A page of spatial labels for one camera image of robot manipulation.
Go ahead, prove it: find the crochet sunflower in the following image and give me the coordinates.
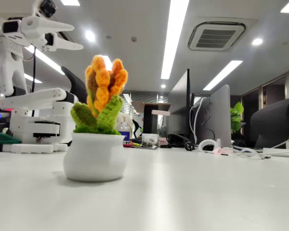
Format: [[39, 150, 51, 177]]
[[63, 54, 129, 183]]

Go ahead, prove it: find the beige padded jacket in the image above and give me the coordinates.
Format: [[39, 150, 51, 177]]
[[117, 112, 135, 141]]

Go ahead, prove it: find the brown cardboard box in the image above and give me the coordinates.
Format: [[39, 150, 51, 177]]
[[131, 101, 171, 114]]

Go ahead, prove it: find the long ceiling strip light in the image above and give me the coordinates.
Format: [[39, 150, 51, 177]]
[[160, 0, 190, 80]]

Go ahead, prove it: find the clear plastic container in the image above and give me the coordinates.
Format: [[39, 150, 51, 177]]
[[141, 133, 159, 148]]

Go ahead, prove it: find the computer monitor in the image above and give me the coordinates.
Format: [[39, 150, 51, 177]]
[[168, 69, 196, 142]]

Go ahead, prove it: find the ceiling air conditioner vent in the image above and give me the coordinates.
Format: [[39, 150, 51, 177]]
[[187, 21, 246, 51]]

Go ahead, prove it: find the grey desk partition panel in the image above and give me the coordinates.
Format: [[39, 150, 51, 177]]
[[196, 84, 232, 149]]

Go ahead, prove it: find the green leafy plant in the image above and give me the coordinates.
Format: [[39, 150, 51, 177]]
[[230, 101, 245, 134]]

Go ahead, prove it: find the black mesh office chair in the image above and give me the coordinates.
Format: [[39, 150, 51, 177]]
[[250, 96, 289, 149]]

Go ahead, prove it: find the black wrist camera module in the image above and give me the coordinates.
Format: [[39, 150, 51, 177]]
[[33, 0, 58, 19]]

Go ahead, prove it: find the black camera cable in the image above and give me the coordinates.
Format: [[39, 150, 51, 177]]
[[30, 45, 37, 117]]

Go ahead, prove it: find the black looped power cable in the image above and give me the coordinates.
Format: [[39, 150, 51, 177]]
[[166, 133, 191, 145]]

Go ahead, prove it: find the white hanging cable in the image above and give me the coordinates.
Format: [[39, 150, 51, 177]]
[[189, 97, 208, 145]]

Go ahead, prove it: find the white ring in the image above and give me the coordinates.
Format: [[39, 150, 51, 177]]
[[197, 139, 222, 152]]

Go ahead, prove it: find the white cable pile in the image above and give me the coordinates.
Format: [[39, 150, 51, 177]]
[[213, 146, 272, 160]]

